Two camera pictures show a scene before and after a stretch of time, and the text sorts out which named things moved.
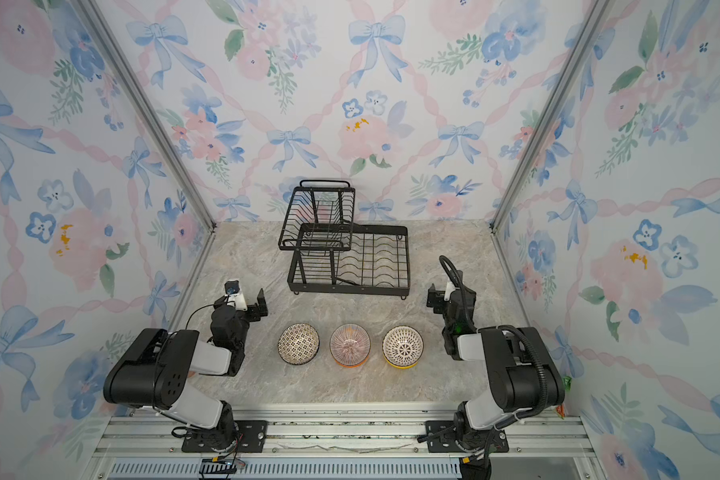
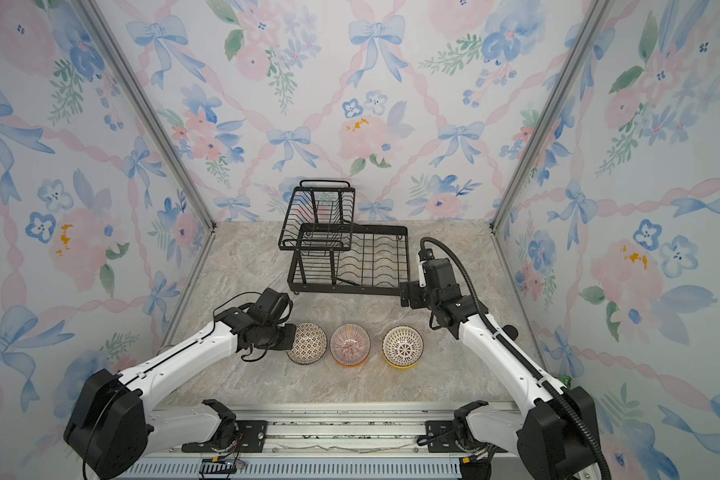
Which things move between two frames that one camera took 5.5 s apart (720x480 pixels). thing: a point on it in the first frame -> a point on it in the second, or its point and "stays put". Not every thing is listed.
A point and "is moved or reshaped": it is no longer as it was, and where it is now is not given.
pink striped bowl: [350, 345] stays put
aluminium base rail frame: [348, 444] stays put
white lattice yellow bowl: [402, 347] stays put
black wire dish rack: [331, 253] stays put
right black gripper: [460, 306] -> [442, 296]
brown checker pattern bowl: [298, 344] is moved or reshaped
